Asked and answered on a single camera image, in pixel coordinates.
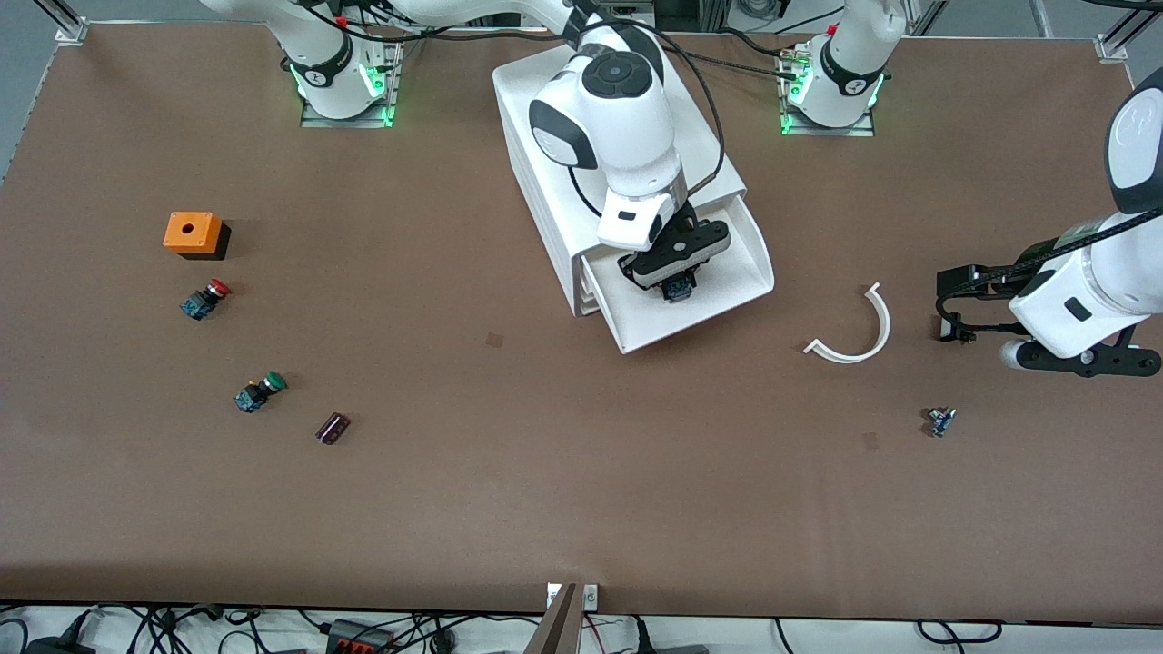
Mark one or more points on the yellow push button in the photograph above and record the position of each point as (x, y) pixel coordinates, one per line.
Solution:
(680, 291)

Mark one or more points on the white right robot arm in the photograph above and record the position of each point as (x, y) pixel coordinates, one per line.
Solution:
(618, 127)

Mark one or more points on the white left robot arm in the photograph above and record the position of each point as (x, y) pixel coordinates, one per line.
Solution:
(1090, 291)

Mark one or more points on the white lowest drawer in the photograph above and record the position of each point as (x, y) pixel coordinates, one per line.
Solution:
(592, 302)

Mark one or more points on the white drawer cabinet shell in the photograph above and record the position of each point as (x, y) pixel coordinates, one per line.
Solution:
(554, 173)

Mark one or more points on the green push button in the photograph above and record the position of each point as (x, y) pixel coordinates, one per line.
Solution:
(259, 392)

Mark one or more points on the red push button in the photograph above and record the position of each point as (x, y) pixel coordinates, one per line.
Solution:
(204, 300)

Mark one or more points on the white curved plastic arc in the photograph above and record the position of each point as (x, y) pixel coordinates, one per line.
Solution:
(883, 327)

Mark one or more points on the small blue potentiometer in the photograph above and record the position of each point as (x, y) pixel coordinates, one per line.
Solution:
(941, 421)

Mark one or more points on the dark brown cylindrical capacitor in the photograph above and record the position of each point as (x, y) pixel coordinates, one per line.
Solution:
(332, 428)

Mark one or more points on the orange box with hole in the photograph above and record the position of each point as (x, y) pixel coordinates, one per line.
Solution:
(191, 232)

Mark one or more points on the black orange power strip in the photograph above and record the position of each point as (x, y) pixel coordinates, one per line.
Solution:
(359, 636)

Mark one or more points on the black power adapter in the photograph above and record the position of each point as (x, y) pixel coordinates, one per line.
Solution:
(59, 647)

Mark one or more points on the small black switch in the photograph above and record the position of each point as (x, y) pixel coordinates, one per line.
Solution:
(961, 332)

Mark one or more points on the aluminium frame corner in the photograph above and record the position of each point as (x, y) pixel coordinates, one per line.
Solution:
(71, 29)
(1113, 45)

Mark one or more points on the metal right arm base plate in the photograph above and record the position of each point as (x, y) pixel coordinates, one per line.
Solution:
(389, 91)

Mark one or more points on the white metal bracket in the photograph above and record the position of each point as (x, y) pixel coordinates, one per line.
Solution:
(591, 596)

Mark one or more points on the wooden post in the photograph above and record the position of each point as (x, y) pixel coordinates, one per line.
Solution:
(556, 627)

